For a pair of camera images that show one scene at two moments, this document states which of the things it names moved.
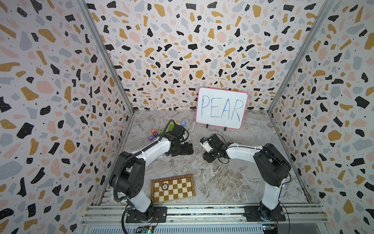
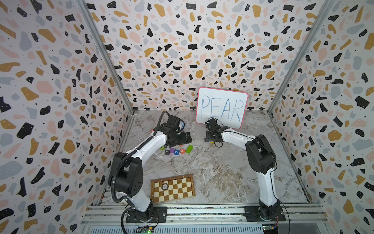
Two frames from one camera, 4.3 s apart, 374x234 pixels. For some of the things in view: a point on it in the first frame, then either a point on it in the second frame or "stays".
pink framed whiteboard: [221, 107] stays
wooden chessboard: [172, 188] stays
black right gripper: [206, 158] to [207, 138]
